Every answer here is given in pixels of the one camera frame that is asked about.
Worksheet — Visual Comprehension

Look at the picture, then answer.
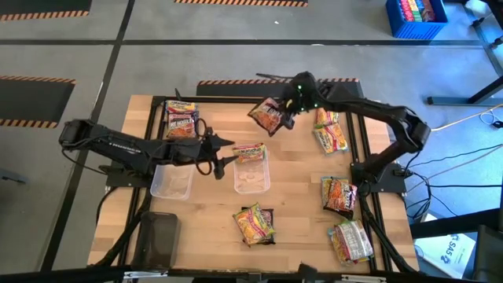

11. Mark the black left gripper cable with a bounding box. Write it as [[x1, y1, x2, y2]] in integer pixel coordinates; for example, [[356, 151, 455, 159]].
[[195, 117, 216, 177]]

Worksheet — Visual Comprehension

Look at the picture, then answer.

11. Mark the black metal stand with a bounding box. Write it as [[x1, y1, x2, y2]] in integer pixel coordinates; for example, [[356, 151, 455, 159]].
[[463, 0, 503, 75], [427, 74, 503, 106]]

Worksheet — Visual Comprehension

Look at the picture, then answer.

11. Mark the white printed cardboard box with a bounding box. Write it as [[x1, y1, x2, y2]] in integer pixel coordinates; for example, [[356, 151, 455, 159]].
[[413, 233, 477, 280]]

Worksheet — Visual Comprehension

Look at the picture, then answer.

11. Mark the black metal beam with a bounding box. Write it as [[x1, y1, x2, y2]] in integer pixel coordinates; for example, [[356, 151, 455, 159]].
[[409, 207, 503, 240]]

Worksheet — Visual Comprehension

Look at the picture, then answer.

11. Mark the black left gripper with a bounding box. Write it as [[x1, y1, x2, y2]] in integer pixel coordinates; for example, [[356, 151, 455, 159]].
[[164, 133, 240, 181]]

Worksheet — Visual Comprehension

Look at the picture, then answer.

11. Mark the blue plastic crate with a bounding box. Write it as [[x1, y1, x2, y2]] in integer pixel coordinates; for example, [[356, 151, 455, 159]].
[[385, 0, 450, 40]]

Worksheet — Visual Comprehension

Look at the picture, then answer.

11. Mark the black hazard-striped floor mat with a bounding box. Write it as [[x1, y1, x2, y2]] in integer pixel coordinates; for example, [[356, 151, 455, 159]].
[[0, 0, 93, 23], [0, 75, 77, 130], [195, 77, 365, 99], [174, 0, 310, 8]]

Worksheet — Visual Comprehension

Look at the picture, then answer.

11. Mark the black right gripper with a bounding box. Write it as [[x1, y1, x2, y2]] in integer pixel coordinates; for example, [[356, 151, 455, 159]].
[[279, 71, 323, 130]]

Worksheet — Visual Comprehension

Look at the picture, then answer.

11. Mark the black metal crossbar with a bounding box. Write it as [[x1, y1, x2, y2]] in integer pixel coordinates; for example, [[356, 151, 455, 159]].
[[0, 265, 503, 283]]

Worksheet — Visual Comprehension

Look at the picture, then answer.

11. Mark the maroon box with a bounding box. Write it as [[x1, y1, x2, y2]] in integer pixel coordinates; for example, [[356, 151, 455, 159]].
[[420, 0, 437, 23]]

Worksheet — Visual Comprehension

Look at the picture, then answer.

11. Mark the white coiled cable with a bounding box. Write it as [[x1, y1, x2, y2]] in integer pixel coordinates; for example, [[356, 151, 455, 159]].
[[478, 108, 503, 127]]

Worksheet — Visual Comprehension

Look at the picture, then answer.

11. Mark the black metal table frame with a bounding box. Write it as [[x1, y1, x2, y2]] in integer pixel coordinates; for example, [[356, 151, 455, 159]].
[[139, 88, 394, 274]]

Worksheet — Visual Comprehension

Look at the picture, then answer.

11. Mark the yellow green box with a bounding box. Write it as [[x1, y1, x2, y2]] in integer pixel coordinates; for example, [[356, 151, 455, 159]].
[[408, 0, 424, 24]]

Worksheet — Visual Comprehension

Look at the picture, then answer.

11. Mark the yellow floor power cable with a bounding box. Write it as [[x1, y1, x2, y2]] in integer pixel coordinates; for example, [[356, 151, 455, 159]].
[[430, 103, 503, 133]]

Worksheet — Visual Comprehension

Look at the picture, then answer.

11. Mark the clear plastic container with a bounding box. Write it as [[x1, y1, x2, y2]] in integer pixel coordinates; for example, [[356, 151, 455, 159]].
[[232, 149, 272, 195]]

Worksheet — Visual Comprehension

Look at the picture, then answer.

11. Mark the black cable conduit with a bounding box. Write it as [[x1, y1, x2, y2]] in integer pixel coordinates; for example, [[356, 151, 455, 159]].
[[94, 188, 152, 269], [359, 194, 417, 273]]

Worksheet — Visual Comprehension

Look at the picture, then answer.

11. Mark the dark red packets stack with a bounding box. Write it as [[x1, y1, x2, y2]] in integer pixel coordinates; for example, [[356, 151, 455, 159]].
[[149, 164, 196, 201]]

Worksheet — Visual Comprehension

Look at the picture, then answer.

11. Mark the lime chili shrimp ramen pack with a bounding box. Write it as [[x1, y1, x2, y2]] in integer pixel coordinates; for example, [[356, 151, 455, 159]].
[[314, 108, 340, 129], [232, 202, 276, 247], [231, 142, 268, 164], [332, 219, 375, 263]]

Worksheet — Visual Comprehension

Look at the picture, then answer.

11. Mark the black floor cable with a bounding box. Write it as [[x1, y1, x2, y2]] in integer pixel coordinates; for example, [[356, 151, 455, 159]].
[[426, 182, 503, 189], [404, 143, 503, 170], [404, 168, 433, 221]]

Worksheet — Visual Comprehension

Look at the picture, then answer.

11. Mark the dark smoky plastic container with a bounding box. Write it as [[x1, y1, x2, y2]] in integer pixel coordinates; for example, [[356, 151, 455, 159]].
[[130, 211, 182, 273]]

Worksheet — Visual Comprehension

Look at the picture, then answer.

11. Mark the silver metal bracket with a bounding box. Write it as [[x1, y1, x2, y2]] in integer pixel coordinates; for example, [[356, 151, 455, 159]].
[[340, 274, 388, 283], [123, 269, 170, 280]]

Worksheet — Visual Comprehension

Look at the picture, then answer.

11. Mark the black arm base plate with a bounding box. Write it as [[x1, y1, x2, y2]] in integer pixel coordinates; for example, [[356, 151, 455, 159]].
[[97, 163, 155, 189], [351, 162, 408, 194]]

